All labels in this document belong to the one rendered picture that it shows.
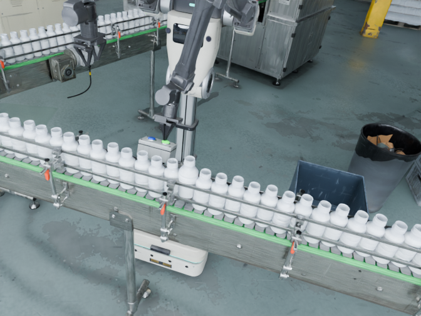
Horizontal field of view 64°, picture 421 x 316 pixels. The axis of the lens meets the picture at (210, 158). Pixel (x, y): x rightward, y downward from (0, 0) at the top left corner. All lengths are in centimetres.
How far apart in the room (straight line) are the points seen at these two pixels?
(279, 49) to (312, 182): 316
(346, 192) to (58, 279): 173
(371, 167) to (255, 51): 265
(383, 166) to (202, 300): 162
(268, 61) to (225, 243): 378
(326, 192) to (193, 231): 80
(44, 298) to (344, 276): 165
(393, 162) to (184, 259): 166
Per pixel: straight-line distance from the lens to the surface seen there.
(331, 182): 177
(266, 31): 476
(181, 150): 191
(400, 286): 136
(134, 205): 131
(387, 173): 284
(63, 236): 254
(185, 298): 219
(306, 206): 115
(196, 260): 208
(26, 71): 246
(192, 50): 118
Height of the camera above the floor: 188
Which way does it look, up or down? 36 degrees down
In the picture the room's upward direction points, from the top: 8 degrees clockwise
